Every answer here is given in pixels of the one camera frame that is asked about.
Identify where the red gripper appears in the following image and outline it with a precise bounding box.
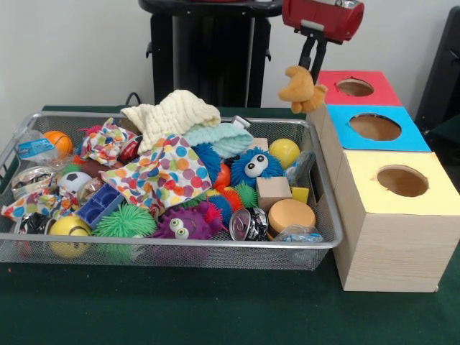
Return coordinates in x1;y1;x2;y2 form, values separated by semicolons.
281;0;365;84

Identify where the large green spiky ball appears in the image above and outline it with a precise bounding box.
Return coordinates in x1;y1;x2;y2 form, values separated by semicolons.
93;203;157;239

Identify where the clear blue plastic packet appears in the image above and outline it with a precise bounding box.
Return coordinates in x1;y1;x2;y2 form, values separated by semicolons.
285;151;317;186

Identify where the wooden box with three holes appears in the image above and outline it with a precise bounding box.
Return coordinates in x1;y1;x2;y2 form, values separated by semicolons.
307;70;460;293

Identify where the mint green knit cloth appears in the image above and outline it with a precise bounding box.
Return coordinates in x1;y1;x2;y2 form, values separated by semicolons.
183;122;254;160

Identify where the yellow smiley ball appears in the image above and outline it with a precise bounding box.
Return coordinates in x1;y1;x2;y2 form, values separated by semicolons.
49;216;93;259

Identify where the tan plush animal toy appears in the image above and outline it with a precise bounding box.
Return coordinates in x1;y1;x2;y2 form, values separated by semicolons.
278;65;328;114

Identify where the round wooden disc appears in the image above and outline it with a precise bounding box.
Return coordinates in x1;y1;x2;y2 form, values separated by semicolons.
267;199;317;236

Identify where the purple spiky ball with eyes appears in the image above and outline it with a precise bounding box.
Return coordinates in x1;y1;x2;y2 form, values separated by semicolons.
152;201;224;241

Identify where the cream waffle cloth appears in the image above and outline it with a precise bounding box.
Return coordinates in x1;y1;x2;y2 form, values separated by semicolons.
121;90;221;153

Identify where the purple plastic block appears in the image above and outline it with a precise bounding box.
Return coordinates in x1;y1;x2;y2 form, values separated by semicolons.
75;183;124;229

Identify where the blue fuzzy ball with eyes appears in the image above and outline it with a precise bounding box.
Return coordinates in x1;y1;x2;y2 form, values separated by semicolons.
229;147;284;188

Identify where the wooden cube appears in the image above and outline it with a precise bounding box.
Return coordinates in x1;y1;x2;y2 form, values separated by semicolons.
256;176;293;211

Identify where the clear plastic bottle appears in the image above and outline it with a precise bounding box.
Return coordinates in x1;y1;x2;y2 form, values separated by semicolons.
14;129;58;167

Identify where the clear crumpled plastic packet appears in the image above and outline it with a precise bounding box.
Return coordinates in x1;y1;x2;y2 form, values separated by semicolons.
275;224;326;244

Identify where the small black white soccer ball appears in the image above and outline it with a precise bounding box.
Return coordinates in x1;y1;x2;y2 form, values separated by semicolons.
57;171;93;198

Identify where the yellow block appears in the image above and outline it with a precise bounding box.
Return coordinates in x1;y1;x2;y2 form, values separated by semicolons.
290;186;311;205

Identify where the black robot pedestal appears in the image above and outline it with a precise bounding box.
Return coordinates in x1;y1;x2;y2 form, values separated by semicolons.
139;0;285;109

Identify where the clear mesh bin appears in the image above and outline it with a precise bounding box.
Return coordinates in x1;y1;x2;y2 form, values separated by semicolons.
0;111;344;270

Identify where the small orange basketball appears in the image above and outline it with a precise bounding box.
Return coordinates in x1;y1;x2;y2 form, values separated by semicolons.
43;130;74;156

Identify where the teal blue spiky ball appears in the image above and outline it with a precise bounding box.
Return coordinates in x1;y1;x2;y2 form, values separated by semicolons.
194;142;222;180

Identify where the large polka dot cloth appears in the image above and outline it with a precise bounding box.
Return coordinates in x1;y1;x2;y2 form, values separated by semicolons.
101;133;213;211

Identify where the black chair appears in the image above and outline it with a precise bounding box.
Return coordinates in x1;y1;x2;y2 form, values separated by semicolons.
417;7;460;134

